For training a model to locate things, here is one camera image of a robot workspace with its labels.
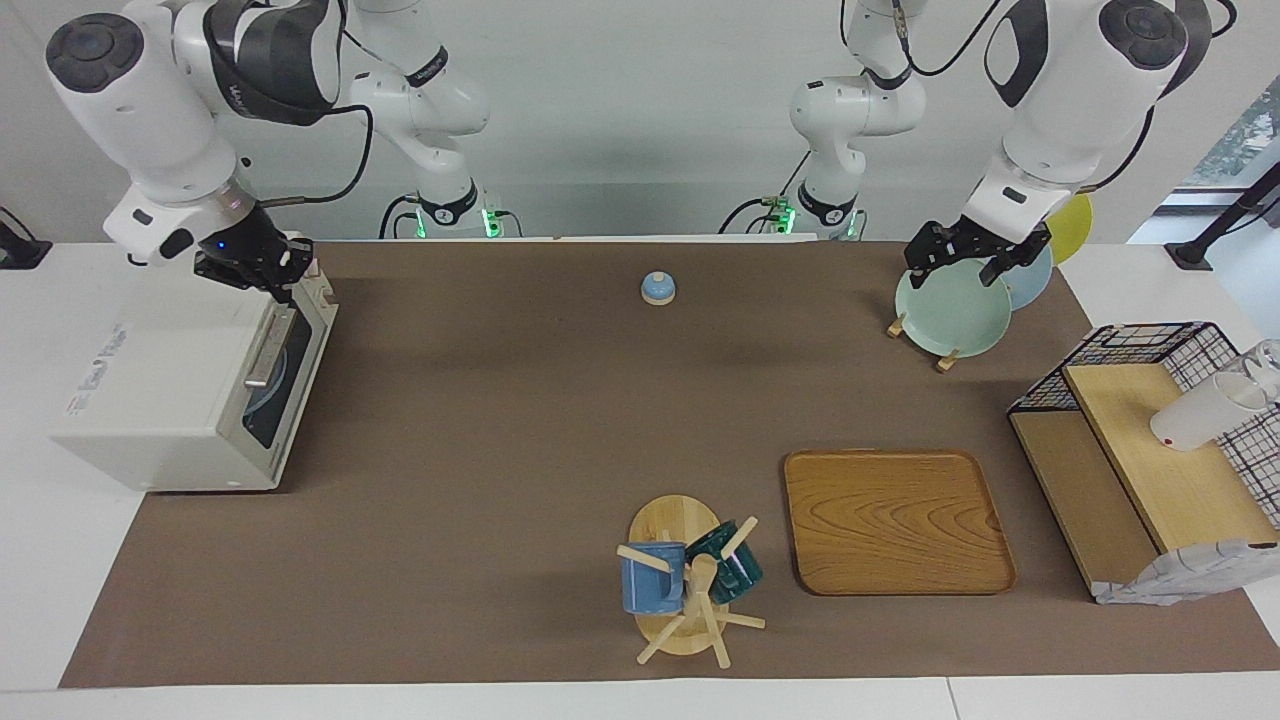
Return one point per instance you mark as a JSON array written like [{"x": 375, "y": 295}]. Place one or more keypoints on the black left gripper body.
[{"x": 965, "y": 240}]

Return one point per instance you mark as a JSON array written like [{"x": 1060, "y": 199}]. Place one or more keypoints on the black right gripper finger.
[
  {"x": 305, "y": 272},
  {"x": 282, "y": 293}
]

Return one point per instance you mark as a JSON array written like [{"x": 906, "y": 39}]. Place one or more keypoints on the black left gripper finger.
[
  {"x": 916, "y": 274},
  {"x": 994, "y": 270}
]

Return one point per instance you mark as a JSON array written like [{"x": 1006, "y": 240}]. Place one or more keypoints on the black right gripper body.
[{"x": 250, "y": 255}]

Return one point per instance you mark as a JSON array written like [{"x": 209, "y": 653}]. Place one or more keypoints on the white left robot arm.
[{"x": 1080, "y": 100}]

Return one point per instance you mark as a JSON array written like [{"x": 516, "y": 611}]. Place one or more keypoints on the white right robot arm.
[{"x": 150, "y": 110}]

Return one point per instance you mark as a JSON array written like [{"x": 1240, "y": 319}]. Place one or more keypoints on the white toaster oven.
[{"x": 150, "y": 380}]

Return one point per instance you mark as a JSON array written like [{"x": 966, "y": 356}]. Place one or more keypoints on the light blue racked plate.
[{"x": 1032, "y": 285}]

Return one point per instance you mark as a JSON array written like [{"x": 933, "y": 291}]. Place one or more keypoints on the pale green plate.
[{"x": 950, "y": 315}]

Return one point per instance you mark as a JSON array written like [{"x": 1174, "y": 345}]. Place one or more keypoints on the wooden plate rack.
[{"x": 895, "y": 327}]

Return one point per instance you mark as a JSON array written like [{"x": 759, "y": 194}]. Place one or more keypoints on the yellow plate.
[{"x": 1076, "y": 230}]

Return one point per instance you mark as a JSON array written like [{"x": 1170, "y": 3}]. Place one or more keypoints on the white cup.
[{"x": 1195, "y": 420}]

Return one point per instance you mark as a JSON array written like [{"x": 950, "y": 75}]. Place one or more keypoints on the wooden serving tray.
[{"x": 880, "y": 530}]

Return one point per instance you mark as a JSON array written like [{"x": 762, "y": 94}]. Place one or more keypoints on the wooden step shelf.
[{"x": 1170, "y": 490}]

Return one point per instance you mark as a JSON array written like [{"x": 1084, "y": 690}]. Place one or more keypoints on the brown table mat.
[{"x": 480, "y": 500}]

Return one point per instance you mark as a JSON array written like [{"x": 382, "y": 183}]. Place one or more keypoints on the clear glass cup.
[{"x": 1270, "y": 360}]

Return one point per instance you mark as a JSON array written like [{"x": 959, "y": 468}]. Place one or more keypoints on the wooden mug tree stand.
[{"x": 672, "y": 520}]

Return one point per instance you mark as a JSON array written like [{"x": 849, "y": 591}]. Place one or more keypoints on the dark green mug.
[{"x": 738, "y": 575}]

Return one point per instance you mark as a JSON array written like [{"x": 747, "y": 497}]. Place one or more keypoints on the grey white patterned cloth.
[{"x": 1180, "y": 580}]

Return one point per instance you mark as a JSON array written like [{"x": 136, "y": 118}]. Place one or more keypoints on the blue mug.
[{"x": 650, "y": 585}]

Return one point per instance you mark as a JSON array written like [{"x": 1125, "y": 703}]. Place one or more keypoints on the black clamp mount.
[{"x": 18, "y": 250}]

